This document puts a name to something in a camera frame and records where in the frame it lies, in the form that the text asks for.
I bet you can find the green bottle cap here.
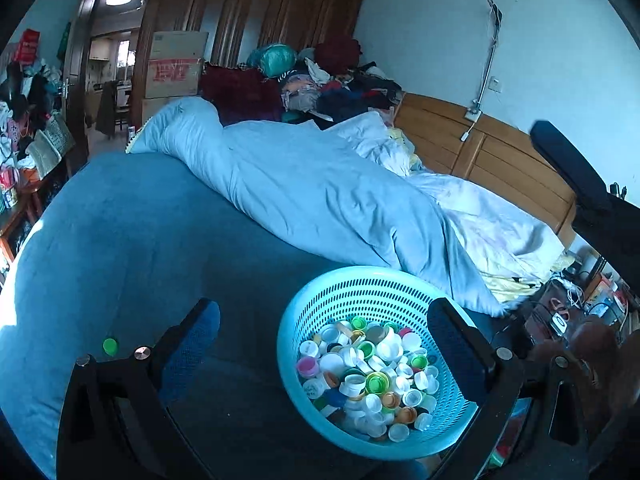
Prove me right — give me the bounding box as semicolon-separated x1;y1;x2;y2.
102;337;119;358

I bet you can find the cluttered side table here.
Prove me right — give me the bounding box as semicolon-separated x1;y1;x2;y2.
1;28;75;262

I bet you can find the light blue plastic basket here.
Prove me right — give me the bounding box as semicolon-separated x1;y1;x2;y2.
277;266;477;460

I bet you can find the cluttered nightstand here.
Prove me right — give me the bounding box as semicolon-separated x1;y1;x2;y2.
514;248;639;351

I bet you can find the blue bed sheet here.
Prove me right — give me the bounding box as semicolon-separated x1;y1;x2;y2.
0;152;432;480

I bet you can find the wooden headboard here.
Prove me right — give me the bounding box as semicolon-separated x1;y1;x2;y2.
394;93;576;247

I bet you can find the light blue duvet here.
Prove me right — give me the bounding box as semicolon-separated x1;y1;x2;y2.
128;97;564;317

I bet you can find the wall cable with socket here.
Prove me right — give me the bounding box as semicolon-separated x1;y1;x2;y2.
444;0;504;143

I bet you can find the person's right hand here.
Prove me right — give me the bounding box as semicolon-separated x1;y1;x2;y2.
527;318;639;432

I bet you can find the pile of clothes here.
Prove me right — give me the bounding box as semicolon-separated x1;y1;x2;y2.
198;36;404;129

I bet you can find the cardboard box red print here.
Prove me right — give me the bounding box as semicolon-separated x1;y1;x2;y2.
141;32;208;124

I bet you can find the brown wooden wardrobe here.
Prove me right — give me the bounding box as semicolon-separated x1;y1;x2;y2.
131;0;362;127

